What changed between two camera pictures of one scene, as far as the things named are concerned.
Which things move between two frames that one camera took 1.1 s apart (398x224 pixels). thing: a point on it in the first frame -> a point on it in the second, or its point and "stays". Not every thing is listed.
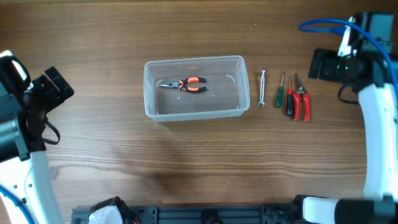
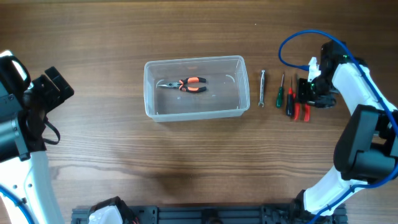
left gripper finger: x=65 y=89 stays
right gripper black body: x=333 y=67 -> x=318 y=92
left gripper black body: x=43 y=96 stays
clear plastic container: x=226 y=94 stays
